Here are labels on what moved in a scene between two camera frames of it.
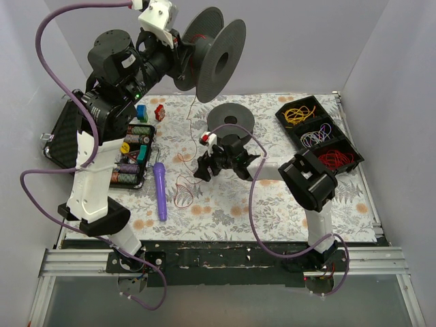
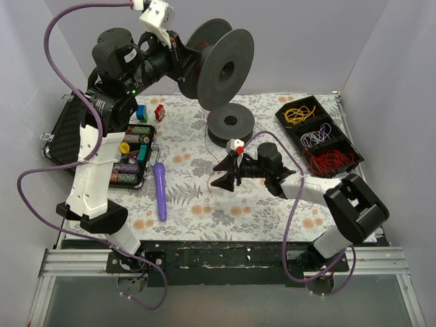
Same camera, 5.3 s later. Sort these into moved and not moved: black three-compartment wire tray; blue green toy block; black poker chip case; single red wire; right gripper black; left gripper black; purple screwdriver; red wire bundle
Moved: single red wire; right gripper black
Not moved: left gripper black; black three-compartment wire tray; black poker chip case; red wire bundle; purple screwdriver; blue green toy block
